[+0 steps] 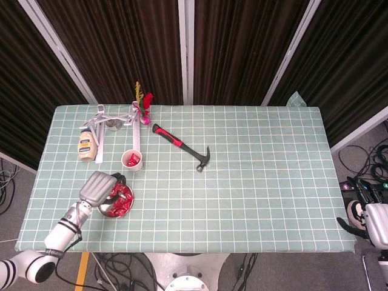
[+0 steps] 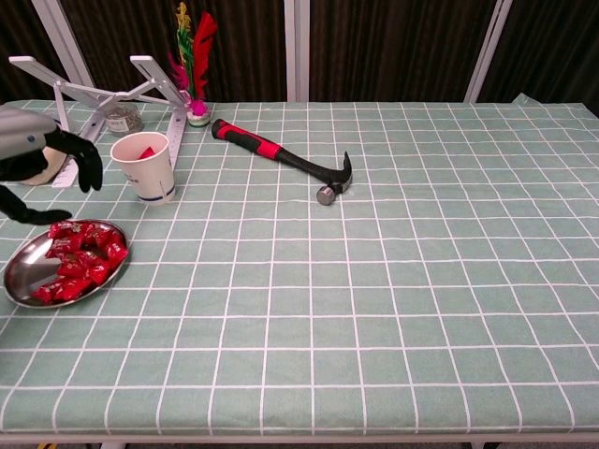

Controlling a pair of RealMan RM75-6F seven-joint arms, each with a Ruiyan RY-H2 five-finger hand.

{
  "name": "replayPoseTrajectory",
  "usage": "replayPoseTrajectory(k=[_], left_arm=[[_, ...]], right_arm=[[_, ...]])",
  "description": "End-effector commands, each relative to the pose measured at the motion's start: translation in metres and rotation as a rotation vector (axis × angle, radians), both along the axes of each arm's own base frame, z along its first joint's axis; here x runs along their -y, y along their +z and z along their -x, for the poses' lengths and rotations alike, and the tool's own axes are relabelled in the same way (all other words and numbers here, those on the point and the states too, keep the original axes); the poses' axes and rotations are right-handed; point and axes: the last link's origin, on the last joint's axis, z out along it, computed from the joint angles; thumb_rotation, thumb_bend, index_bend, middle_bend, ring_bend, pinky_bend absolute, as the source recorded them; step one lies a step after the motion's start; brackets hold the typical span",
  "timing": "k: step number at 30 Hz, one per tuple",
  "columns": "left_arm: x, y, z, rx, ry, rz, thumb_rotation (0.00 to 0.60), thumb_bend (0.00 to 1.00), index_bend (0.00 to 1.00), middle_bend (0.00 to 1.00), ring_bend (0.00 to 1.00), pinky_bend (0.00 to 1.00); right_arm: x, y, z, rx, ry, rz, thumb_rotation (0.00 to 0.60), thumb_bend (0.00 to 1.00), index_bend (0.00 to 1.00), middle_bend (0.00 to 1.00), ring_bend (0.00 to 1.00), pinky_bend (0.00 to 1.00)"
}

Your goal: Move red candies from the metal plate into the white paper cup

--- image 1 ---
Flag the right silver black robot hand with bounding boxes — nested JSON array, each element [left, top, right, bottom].
[[336, 176, 388, 248]]

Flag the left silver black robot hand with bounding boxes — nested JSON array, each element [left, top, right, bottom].
[[79, 170, 127, 209]]

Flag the silver robot base column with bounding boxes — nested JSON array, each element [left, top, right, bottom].
[[142, 253, 230, 291]]

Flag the bowl of red candies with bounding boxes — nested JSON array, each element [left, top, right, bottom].
[[96, 182, 135, 219]]

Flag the white paper cup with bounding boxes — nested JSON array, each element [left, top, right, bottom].
[[121, 149, 144, 173]]

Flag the mayonnaise squeeze bottle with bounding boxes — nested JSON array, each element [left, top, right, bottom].
[[77, 128, 98, 162]]

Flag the black numbered power strip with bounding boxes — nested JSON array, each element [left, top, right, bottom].
[[339, 180, 388, 193]]

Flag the silver folding laptop stand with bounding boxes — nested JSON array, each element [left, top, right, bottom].
[[80, 104, 142, 164]]

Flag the red black claw hammer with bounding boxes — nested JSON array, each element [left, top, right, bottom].
[[152, 123, 211, 173]]

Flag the red green flower decoration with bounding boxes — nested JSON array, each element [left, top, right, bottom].
[[134, 81, 155, 125]]

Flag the dark brown curtain panel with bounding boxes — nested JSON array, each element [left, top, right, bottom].
[[0, 0, 89, 170], [268, 0, 388, 147], [36, 0, 184, 105], [193, 0, 312, 106]]

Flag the green checked tablecloth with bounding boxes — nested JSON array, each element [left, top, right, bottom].
[[14, 90, 356, 254]]

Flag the black coiled floor cables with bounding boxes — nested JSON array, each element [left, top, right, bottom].
[[336, 120, 388, 184]]

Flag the black floor cable bundle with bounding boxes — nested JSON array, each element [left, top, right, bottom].
[[90, 253, 160, 291]]

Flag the white partition frame post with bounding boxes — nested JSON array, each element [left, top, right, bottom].
[[330, 105, 388, 154], [178, 0, 195, 105], [261, 0, 322, 106], [17, 0, 98, 105], [0, 150, 39, 175]]

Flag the grey floor cables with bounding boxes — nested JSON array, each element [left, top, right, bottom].
[[0, 157, 22, 216]]

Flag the black cable with inline box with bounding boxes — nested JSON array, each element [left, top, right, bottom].
[[230, 253, 259, 291]]

